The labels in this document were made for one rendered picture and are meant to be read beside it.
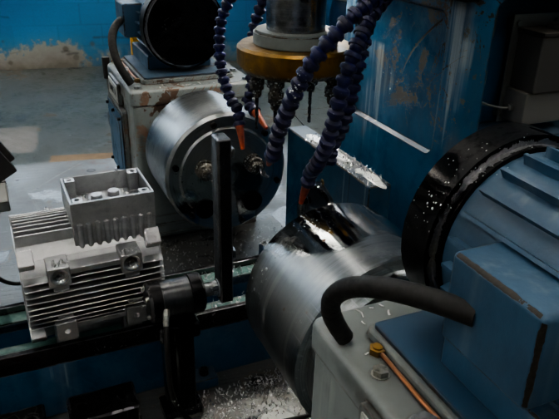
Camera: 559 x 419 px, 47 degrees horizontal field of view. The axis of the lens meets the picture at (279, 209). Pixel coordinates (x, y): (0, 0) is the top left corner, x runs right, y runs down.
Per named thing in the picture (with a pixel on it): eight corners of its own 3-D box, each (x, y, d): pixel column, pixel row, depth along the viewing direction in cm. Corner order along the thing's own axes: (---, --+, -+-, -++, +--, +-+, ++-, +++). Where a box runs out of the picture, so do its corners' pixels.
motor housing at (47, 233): (140, 273, 116) (132, 176, 107) (170, 333, 100) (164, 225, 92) (23, 298, 108) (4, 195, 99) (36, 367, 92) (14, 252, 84)
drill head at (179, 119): (232, 165, 164) (230, 68, 153) (291, 227, 134) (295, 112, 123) (134, 179, 155) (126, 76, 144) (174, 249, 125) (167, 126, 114)
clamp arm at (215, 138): (230, 290, 98) (228, 130, 87) (237, 300, 95) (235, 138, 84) (209, 294, 97) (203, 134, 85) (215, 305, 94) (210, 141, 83)
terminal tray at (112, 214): (140, 207, 105) (137, 166, 102) (157, 235, 97) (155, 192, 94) (65, 219, 101) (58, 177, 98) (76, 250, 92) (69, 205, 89)
